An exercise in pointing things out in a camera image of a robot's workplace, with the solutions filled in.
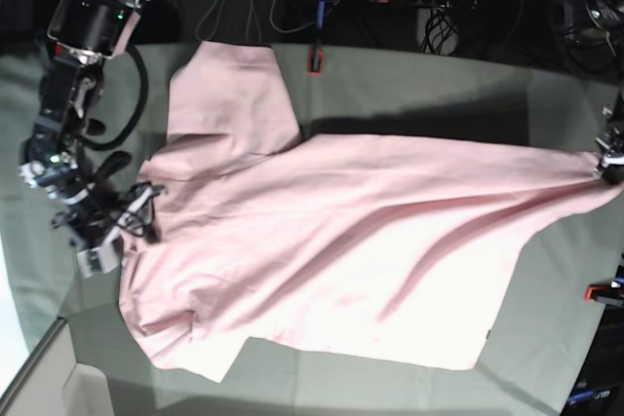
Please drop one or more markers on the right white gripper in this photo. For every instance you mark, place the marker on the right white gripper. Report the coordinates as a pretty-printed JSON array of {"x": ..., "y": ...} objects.
[{"x": 96, "y": 230}]

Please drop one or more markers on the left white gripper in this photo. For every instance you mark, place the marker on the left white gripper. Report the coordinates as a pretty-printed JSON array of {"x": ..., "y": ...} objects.
[{"x": 610, "y": 145}]

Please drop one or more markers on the pink t-shirt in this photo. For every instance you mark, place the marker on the pink t-shirt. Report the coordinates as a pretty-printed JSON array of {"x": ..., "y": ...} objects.
[{"x": 398, "y": 248}]

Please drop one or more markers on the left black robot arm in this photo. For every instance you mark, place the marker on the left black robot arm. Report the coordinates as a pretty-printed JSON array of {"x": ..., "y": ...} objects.
[{"x": 607, "y": 16}]

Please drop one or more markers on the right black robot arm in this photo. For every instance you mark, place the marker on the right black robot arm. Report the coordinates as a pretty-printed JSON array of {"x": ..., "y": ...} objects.
[{"x": 62, "y": 158}]

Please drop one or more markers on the right red black clamp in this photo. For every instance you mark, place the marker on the right red black clamp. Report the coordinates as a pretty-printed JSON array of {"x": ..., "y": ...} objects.
[{"x": 610, "y": 294}]

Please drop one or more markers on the red black clamp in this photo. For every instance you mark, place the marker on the red black clamp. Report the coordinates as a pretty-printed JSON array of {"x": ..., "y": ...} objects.
[
  {"x": 315, "y": 57},
  {"x": 610, "y": 294}
]

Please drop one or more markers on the middle red black clamp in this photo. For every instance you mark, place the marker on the middle red black clamp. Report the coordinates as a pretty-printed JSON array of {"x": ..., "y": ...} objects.
[{"x": 315, "y": 57}]

